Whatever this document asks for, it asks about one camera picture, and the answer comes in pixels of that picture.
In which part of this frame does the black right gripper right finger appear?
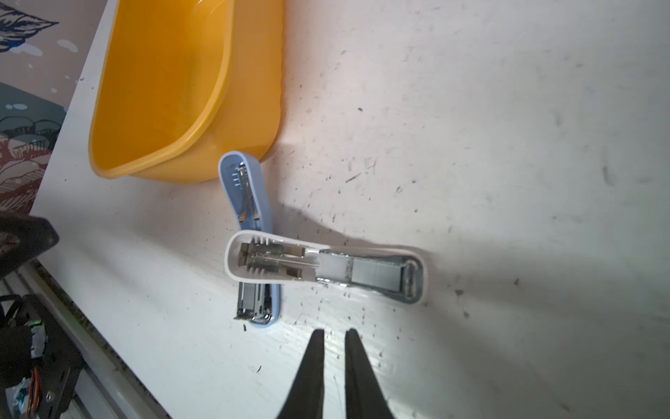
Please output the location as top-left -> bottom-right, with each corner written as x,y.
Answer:
345,328 -> 394,419

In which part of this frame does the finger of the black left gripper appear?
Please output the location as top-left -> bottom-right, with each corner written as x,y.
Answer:
1,211 -> 59,278

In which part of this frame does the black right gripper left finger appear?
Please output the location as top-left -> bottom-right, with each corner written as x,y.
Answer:
277,329 -> 325,419

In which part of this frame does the light blue stapler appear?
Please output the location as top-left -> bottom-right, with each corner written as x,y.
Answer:
218,151 -> 281,328

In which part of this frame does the yellow plastic tray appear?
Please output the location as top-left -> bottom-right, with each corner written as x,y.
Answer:
88,1 -> 284,184

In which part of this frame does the grey staple strip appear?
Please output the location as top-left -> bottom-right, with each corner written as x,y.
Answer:
315,252 -> 352,284
352,258 -> 402,293

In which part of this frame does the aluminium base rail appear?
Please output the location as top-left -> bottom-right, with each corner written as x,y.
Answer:
1,263 -> 169,418

